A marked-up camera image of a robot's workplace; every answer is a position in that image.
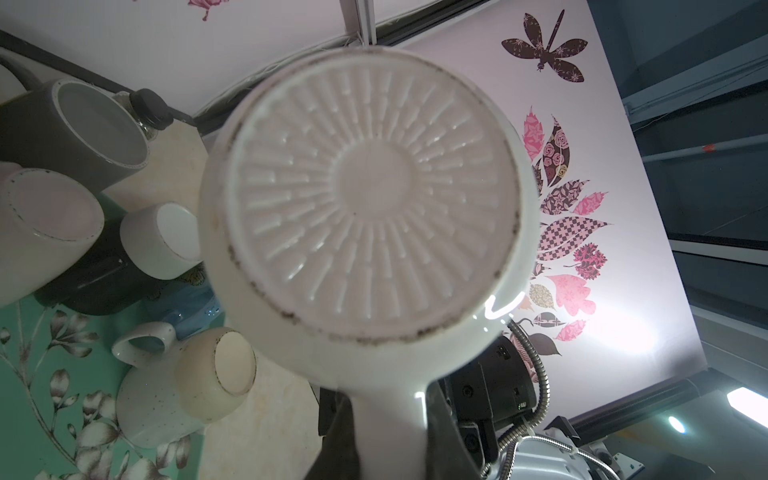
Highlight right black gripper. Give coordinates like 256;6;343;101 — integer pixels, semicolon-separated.
440;336;536;462

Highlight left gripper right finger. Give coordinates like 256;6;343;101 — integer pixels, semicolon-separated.
426;382;480;480

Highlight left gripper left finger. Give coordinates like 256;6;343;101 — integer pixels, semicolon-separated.
305;388;360;480

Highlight cream speckled mug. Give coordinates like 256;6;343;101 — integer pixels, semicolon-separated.
111;322;257;449

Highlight white ribbed-bottom mug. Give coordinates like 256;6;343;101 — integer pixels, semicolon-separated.
198;47;539;479

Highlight blue iridescent mug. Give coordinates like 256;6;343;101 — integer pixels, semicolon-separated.
142;265;223;340

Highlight green floral tray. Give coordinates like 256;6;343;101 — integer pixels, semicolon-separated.
1;296;203;479

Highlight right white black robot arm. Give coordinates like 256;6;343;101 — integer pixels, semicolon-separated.
438;336;645;479

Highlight black white mug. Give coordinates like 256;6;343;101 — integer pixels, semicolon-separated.
34;202;201;316

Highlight pink mug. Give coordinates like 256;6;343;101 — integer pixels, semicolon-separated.
1;162;105;307

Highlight dark grey mug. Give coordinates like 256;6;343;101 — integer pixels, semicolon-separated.
1;79;149;194

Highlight right metal cable conduit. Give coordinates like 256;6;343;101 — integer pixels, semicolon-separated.
479;320;607;480

